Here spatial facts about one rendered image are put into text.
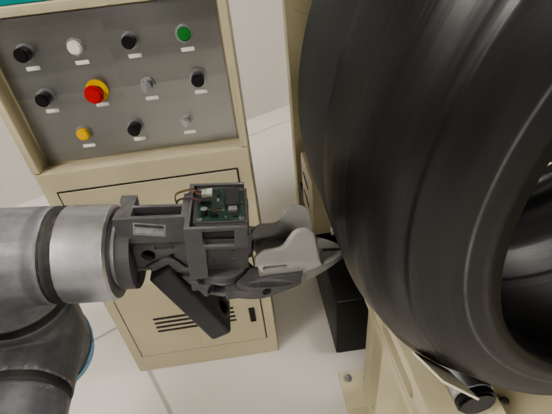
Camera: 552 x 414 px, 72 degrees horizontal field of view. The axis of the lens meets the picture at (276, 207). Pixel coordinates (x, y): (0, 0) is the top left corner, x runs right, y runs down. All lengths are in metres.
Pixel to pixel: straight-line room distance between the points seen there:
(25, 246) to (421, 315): 0.31
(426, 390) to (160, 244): 0.37
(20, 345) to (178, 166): 0.67
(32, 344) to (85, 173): 0.69
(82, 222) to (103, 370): 1.44
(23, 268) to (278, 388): 1.25
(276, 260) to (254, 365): 1.24
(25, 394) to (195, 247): 0.20
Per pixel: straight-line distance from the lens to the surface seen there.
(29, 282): 0.37
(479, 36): 0.21
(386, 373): 1.20
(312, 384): 1.53
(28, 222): 0.38
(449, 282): 0.28
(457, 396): 0.51
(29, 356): 0.44
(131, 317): 1.43
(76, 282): 0.36
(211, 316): 0.41
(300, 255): 0.36
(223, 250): 0.34
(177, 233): 0.34
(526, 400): 0.66
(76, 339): 0.48
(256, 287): 0.35
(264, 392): 1.53
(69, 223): 0.36
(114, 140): 1.07
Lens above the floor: 1.34
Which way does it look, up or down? 36 degrees down
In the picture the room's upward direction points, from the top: 7 degrees counter-clockwise
